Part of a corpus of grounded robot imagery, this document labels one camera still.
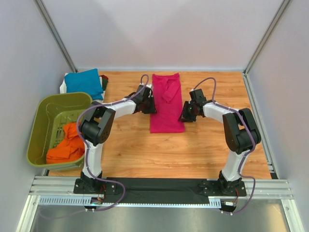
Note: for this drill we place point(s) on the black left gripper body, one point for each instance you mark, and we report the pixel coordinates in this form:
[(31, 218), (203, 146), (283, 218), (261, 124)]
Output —
[(151, 95)]

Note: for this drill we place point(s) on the right aluminium corner post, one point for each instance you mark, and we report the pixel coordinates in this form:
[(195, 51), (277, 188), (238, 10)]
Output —
[(269, 31)]

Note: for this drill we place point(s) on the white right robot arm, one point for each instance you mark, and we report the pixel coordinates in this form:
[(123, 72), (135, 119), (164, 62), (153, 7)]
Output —
[(241, 134)]

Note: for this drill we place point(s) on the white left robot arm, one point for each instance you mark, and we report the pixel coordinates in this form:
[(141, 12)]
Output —
[(95, 128)]

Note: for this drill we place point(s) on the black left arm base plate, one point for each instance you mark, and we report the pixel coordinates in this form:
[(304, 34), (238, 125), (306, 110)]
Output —
[(93, 186)]

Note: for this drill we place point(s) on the olive green plastic basket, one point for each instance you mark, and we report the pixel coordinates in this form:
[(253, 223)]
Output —
[(52, 114)]

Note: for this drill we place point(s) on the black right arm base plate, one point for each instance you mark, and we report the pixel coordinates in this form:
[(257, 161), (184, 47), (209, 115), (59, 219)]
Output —
[(221, 188)]

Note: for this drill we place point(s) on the aluminium front rail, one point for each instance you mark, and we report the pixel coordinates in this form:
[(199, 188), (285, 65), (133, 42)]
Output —
[(63, 185)]

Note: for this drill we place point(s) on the magenta pink t shirt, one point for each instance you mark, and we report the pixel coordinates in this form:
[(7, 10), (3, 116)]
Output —
[(168, 103)]

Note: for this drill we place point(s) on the aluminium corner post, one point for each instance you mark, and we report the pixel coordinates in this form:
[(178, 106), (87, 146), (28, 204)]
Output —
[(55, 34), (269, 31)]

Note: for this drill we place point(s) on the black cloth strip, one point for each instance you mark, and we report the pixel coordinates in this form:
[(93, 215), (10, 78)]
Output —
[(163, 190)]

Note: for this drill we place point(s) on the orange t shirt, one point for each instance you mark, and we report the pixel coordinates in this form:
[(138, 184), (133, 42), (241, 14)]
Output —
[(71, 148)]

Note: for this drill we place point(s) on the slotted grey cable duct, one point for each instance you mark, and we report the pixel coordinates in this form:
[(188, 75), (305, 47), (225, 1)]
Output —
[(90, 201)]

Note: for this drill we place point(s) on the left aluminium corner post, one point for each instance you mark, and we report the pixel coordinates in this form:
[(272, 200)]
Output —
[(55, 34)]

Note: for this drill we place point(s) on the folded blue t shirt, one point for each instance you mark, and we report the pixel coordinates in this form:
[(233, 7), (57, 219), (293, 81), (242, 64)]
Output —
[(87, 82)]

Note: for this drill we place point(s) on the folded white t shirt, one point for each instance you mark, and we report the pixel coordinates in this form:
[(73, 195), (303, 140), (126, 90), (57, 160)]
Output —
[(63, 89)]

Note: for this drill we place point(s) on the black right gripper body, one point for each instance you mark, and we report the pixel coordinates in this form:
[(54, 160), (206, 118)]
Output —
[(193, 115)]

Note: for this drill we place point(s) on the folded dark green t shirt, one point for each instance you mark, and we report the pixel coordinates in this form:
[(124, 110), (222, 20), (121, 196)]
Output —
[(104, 83)]

